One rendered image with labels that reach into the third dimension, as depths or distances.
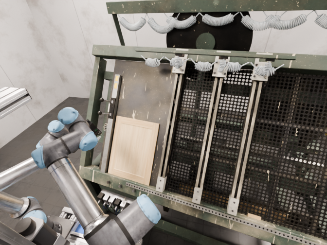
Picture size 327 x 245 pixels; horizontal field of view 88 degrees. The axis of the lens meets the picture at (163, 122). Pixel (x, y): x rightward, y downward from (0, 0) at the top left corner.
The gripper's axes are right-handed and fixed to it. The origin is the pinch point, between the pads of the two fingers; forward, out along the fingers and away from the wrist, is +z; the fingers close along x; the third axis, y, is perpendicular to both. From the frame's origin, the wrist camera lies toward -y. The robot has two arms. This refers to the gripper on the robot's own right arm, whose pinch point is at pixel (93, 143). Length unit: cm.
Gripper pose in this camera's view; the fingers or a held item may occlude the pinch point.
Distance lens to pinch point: 108.9
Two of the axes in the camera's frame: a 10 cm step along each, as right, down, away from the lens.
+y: 6.3, -7.1, 3.3
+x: -7.8, -5.8, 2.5
